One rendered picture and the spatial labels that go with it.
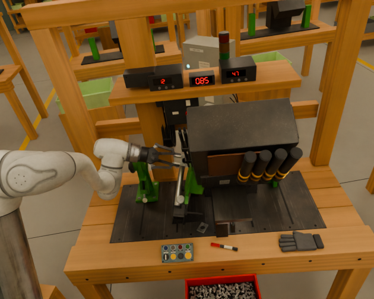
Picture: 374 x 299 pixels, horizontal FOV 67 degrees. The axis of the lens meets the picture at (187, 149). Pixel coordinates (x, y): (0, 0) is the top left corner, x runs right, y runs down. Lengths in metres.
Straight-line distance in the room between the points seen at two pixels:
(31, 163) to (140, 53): 0.80
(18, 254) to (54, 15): 0.97
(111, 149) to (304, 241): 0.99
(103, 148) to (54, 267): 1.67
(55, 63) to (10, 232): 0.85
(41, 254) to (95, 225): 1.30
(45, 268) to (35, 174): 2.10
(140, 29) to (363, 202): 2.46
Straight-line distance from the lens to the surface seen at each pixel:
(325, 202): 1.74
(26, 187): 0.80
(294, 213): 1.61
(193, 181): 1.34
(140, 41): 1.39
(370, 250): 1.59
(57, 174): 0.84
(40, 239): 3.09
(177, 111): 1.40
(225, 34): 1.40
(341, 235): 1.59
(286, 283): 2.42
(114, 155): 1.33
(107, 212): 1.75
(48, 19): 1.47
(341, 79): 1.64
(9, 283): 1.07
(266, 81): 1.38
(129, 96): 1.38
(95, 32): 8.26
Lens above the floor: 2.13
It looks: 38 degrees down
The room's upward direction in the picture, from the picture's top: 8 degrees counter-clockwise
